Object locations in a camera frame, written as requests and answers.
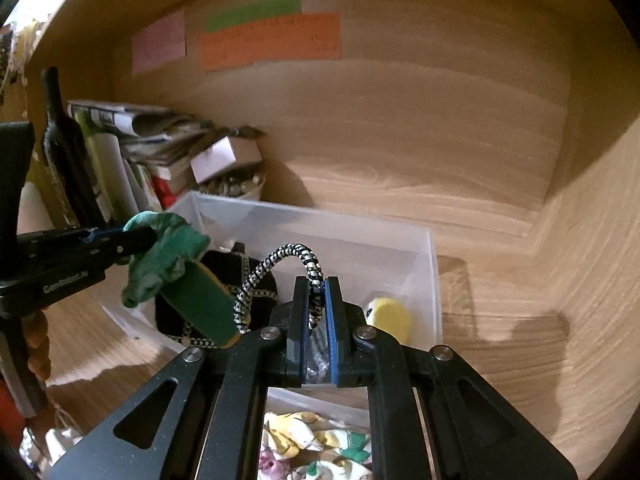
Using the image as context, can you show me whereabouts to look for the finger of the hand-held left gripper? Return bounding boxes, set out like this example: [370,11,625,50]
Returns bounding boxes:
[75,226,159,266]

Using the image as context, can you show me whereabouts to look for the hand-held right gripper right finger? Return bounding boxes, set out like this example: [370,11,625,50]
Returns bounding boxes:
[324,276,578,480]

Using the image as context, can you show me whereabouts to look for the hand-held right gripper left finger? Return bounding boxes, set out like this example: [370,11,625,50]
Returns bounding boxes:
[47,276,312,480]

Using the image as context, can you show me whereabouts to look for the green cloth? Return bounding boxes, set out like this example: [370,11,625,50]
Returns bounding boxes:
[121,211,211,309]

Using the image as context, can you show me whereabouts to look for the black and white braided cord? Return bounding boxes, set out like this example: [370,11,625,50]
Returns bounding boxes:
[231,243,325,334]

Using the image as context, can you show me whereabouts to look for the clear plastic bin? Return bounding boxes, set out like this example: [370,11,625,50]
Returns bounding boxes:
[101,191,444,413]

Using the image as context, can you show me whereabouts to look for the person's left hand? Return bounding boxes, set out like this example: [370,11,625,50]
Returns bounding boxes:
[22,309,53,385]

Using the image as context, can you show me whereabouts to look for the black pouch with patterned trim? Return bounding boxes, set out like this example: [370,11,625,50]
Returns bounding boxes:
[154,242,280,347]

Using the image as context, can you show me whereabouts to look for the yellow plush toy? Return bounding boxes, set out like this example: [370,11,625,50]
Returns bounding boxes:
[364,297,414,347]

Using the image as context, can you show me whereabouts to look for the red and white book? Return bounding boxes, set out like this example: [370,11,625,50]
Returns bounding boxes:
[149,160,197,211]

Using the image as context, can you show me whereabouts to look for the white paper roll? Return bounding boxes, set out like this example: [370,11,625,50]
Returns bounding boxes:
[85,132,141,221]

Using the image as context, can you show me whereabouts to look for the green and yellow sponge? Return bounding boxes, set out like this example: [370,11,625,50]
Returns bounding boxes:
[159,260,247,351]

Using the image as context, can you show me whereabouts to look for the stack of newspapers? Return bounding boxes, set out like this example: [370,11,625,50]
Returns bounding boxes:
[67,100,217,163]

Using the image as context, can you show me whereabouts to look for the bowl of pebbles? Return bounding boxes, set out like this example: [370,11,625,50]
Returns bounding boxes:
[199,170,267,202]

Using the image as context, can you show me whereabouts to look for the floral cloth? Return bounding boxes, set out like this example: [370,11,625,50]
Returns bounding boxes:
[256,410,374,480]

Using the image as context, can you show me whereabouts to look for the dark wine bottle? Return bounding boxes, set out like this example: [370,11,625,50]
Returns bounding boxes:
[40,66,103,228]

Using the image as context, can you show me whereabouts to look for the white cardboard box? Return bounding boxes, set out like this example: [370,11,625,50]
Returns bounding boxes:
[190,136,264,184]

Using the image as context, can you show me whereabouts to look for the pink paper sheet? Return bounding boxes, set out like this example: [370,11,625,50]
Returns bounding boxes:
[131,9,187,76]

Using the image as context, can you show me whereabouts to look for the orange paper sheet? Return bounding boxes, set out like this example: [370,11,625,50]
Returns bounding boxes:
[198,12,342,72]

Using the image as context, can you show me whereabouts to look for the green paper strip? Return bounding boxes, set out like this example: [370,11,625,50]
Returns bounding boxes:
[205,0,303,32]

